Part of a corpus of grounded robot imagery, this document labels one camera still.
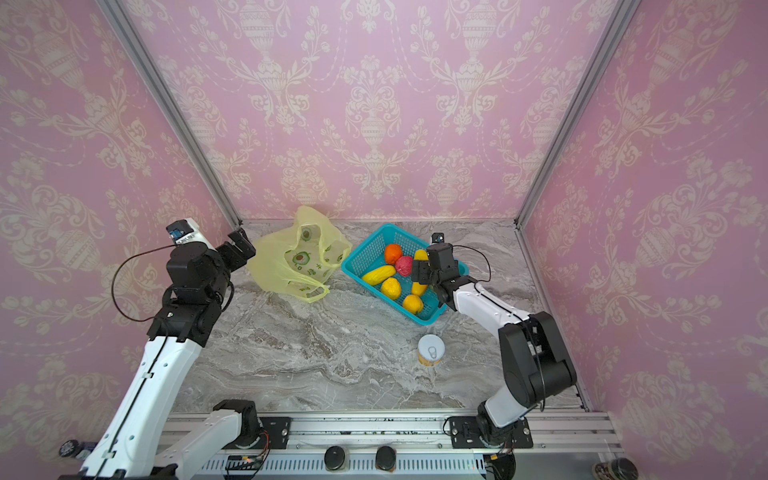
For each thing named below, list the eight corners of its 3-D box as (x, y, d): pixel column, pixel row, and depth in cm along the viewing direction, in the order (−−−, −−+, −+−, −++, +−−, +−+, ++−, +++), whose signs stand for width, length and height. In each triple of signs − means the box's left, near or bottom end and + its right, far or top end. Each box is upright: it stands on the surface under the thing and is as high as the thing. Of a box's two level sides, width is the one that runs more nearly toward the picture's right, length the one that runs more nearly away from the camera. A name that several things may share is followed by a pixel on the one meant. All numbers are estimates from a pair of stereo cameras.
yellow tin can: (418, 366, 86) (420, 359, 82) (417, 342, 91) (418, 334, 86) (443, 366, 86) (446, 359, 82) (441, 342, 91) (443, 334, 86)
